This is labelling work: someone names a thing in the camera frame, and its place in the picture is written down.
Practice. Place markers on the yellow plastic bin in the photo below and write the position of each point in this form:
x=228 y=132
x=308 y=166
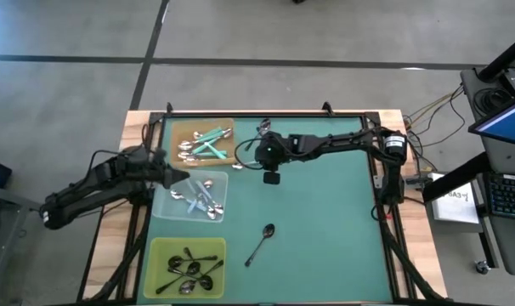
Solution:
x=155 y=251

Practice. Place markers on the orange plastic bin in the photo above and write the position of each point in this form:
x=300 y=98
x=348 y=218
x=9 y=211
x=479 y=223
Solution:
x=179 y=127

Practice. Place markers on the grey equipment cart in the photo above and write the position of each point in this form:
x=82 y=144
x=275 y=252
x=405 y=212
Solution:
x=508 y=246

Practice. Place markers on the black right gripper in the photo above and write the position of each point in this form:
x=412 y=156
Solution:
x=270 y=151

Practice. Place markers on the black diagonal support bar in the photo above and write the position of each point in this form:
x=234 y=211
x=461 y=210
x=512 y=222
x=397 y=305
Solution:
x=457 y=176

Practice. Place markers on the green table mat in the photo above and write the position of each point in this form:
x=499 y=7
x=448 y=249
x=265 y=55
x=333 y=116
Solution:
x=325 y=234

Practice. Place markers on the black backlit keyboard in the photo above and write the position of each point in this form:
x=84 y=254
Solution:
x=510 y=195

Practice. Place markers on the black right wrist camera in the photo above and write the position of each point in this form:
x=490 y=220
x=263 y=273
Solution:
x=271 y=177

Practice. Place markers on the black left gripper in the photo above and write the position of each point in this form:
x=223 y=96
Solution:
x=149 y=168

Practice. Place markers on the black table frame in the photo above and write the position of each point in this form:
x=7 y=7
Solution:
x=198 y=113

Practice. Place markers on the white paper sheet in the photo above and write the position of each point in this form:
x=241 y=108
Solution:
x=453 y=204

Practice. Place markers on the blue-screen monitor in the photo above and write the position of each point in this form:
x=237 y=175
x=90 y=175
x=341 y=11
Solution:
x=508 y=123

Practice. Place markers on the clear plastic bin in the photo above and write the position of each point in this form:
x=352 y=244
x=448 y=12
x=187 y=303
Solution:
x=164 y=210

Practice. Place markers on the dark metal spoon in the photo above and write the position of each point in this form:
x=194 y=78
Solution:
x=268 y=230
x=264 y=124
x=175 y=261
x=193 y=268
x=205 y=283
x=187 y=288

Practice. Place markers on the black diagonal pole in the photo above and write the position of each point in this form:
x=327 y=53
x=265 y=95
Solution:
x=504 y=57

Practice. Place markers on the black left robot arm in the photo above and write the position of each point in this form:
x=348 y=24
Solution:
x=79 y=195

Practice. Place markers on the grey metal stand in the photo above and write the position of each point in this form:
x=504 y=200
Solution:
x=11 y=200

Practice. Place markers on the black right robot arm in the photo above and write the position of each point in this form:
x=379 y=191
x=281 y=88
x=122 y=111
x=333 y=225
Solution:
x=342 y=142

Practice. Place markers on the cart caster wheel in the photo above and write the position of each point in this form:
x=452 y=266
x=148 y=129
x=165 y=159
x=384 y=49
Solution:
x=482 y=268

